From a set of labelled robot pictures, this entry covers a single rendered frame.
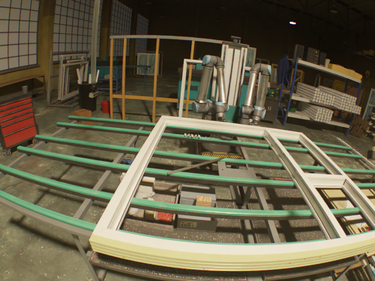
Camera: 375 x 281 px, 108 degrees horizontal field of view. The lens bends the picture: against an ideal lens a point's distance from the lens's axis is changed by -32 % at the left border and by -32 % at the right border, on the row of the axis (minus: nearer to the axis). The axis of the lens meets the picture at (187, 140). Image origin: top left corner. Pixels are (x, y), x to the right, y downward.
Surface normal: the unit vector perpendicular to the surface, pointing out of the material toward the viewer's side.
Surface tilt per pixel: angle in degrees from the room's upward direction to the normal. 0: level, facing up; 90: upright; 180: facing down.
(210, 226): 90
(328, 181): 90
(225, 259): 0
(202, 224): 90
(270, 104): 90
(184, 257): 0
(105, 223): 0
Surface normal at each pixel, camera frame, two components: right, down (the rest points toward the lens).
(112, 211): 0.09, -0.91
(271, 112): -0.07, 0.40
